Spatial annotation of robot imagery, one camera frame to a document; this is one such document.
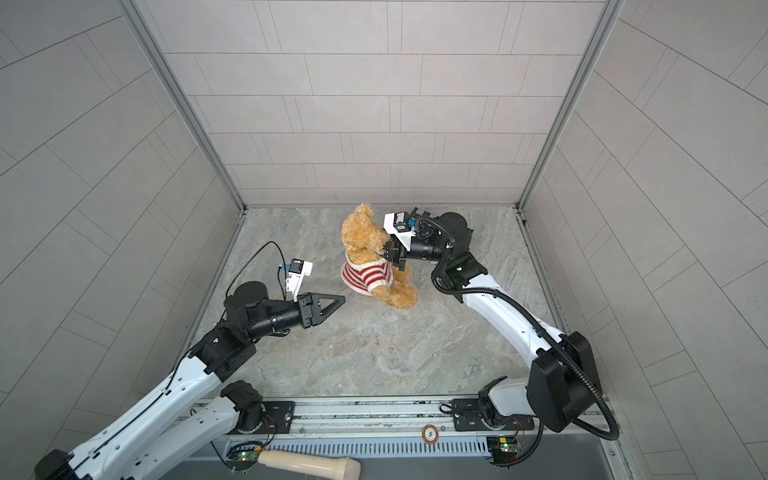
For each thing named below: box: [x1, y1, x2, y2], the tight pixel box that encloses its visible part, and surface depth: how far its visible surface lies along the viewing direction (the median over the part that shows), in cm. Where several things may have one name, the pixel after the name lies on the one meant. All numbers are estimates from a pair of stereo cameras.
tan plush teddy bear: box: [342, 204, 419, 309], surface depth 61 cm
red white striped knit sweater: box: [340, 250, 393, 297], surface depth 64 cm
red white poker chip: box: [422, 426, 439, 443], surface depth 71 cm
